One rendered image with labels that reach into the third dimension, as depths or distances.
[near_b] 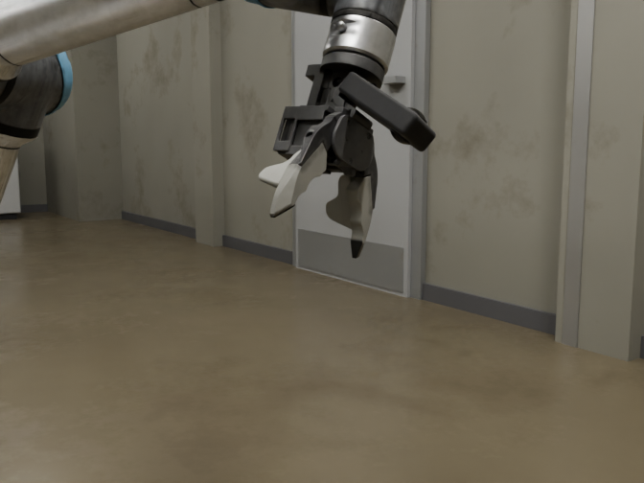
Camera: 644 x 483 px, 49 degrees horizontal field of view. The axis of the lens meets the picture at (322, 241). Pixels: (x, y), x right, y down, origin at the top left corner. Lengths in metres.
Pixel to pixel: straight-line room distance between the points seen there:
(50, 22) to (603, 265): 2.19
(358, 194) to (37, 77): 0.44
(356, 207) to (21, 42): 0.39
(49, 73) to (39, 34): 0.19
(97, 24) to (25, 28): 0.08
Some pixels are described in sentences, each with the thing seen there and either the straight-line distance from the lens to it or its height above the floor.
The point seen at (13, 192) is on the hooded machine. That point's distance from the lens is 7.42.
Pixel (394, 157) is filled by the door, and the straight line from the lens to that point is 3.45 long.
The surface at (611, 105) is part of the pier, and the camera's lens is 2.64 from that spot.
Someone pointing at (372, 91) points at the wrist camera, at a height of 0.80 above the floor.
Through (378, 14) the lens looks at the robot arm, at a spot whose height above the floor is 0.89.
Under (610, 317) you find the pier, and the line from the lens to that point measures 2.68.
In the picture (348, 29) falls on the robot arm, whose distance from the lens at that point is 0.79.
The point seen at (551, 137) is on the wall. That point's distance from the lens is 2.89.
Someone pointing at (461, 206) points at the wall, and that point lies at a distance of 3.20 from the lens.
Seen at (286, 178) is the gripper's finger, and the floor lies 0.71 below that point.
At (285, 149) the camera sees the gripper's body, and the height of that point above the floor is 0.74.
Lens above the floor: 0.75
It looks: 8 degrees down
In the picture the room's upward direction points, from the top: straight up
